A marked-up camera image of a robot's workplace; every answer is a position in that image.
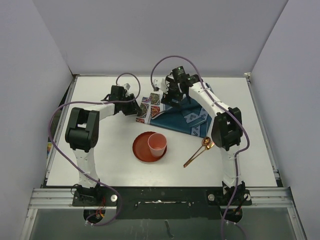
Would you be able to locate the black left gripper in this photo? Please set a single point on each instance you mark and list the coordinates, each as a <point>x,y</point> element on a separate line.
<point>133,108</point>

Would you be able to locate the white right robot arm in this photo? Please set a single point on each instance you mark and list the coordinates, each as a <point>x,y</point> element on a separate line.
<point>226,128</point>

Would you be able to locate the copper spoon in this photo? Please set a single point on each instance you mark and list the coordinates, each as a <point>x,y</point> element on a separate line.
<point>205,141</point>

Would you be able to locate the pink plastic cup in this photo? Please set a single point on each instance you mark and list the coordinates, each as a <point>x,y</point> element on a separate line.
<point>157,144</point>

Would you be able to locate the aluminium front rail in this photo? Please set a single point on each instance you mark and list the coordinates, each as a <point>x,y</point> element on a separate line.
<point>55,198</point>

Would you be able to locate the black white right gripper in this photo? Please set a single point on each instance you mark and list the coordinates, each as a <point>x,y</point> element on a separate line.
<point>167,97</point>

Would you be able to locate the red round plate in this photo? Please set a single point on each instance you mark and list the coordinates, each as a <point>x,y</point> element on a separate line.
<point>141,149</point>

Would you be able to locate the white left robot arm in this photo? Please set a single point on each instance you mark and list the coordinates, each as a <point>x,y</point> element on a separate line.
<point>82,132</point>

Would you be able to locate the copper fork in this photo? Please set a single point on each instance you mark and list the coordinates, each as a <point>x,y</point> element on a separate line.
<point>206,148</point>

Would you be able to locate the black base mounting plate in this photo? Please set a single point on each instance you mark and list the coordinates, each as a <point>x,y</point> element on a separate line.
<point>162,211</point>

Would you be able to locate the blue patterned placemat cloth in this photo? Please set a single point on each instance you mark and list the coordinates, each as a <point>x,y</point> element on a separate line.
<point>190,118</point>

